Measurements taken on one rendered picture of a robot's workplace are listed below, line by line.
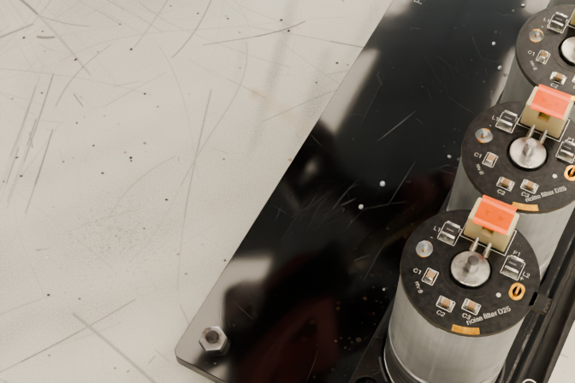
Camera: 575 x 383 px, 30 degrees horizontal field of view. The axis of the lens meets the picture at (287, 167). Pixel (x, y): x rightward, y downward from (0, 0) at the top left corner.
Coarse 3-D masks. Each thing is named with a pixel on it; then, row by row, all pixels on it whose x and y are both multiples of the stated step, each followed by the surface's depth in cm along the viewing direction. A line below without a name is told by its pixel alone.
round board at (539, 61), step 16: (544, 16) 22; (560, 16) 22; (528, 32) 22; (544, 32) 22; (560, 32) 22; (528, 48) 22; (544, 48) 22; (528, 64) 22; (544, 64) 22; (560, 64) 22; (528, 80) 22; (544, 80) 22; (560, 80) 21
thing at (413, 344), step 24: (456, 264) 19; (480, 264) 19; (480, 288) 19; (408, 312) 20; (408, 336) 20; (432, 336) 19; (456, 336) 19; (504, 336) 19; (384, 360) 23; (408, 360) 21; (432, 360) 20; (456, 360) 20; (480, 360) 20; (504, 360) 21
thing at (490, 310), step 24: (432, 216) 20; (456, 216) 20; (408, 240) 20; (432, 240) 20; (456, 240) 20; (408, 264) 19; (432, 264) 19; (504, 264) 19; (528, 264) 19; (408, 288) 19; (432, 288) 19; (456, 288) 19; (504, 288) 19; (528, 288) 19; (432, 312) 19; (456, 312) 19; (480, 312) 19; (504, 312) 19; (480, 336) 19
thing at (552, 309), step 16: (560, 288) 19; (544, 304) 19; (560, 304) 19; (544, 320) 19; (560, 320) 19; (544, 336) 19; (560, 336) 19; (528, 352) 18; (544, 352) 18; (560, 352) 18; (528, 368) 18; (544, 368) 18
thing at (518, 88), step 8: (568, 40) 22; (560, 48) 22; (568, 48) 22; (560, 56) 22; (568, 56) 22; (512, 64) 23; (568, 64) 22; (512, 72) 23; (520, 72) 22; (512, 80) 23; (520, 80) 22; (504, 88) 24; (512, 88) 23; (520, 88) 22; (528, 88) 22; (504, 96) 23; (512, 96) 23; (520, 96) 22; (528, 96) 22
